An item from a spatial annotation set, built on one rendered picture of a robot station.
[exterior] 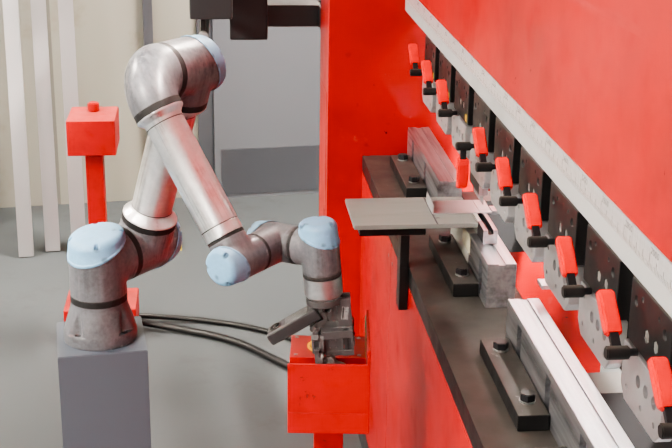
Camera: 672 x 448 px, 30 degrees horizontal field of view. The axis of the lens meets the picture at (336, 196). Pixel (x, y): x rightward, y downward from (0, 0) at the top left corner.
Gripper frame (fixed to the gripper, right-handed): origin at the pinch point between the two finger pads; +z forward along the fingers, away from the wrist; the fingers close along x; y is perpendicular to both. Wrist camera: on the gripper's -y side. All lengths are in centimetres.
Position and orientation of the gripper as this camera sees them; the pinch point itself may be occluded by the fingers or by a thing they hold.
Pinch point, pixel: (321, 389)
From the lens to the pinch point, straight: 252.1
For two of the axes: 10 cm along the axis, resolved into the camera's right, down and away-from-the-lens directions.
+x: 0.1, -3.1, 9.5
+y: 10.0, -0.7, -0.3
